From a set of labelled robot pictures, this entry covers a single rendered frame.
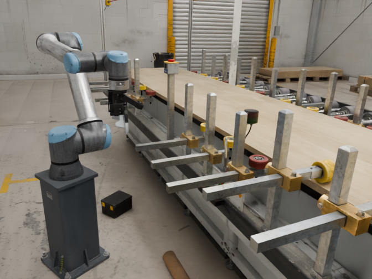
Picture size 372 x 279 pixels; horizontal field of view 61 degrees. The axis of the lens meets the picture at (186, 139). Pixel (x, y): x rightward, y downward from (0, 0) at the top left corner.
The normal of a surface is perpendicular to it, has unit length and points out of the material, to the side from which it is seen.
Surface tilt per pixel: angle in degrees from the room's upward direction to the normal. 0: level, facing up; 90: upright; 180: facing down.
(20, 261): 0
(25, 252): 0
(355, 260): 90
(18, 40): 90
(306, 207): 90
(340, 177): 90
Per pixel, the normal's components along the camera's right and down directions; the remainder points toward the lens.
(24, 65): 0.34, 0.33
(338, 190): -0.91, 0.11
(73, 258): 0.76, 0.24
